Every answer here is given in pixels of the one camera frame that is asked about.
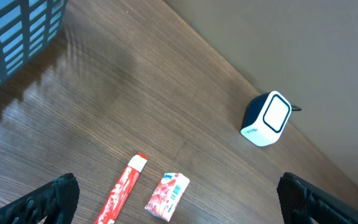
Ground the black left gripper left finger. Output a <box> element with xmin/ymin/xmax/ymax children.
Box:
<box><xmin>0</xmin><ymin>173</ymin><xmax>80</xmax><ymax>224</ymax></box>

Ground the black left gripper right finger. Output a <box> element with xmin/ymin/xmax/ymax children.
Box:
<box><xmin>277</xmin><ymin>172</ymin><xmax>358</xmax><ymax>224</ymax></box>

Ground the red stick packet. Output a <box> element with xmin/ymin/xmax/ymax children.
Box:
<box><xmin>94</xmin><ymin>152</ymin><xmax>148</xmax><ymax>224</ymax></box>

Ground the red Kleenex tissue pack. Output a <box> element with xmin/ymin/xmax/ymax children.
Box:
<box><xmin>145</xmin><ymin>172</ymin><xmax>190</xmax><ymax>222</ymax></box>

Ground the white barcode scanner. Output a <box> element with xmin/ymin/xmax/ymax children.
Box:
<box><xmin>240</xmin><ymin>91</ymin><xmax>292</xmax><ymax>147</ymax></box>

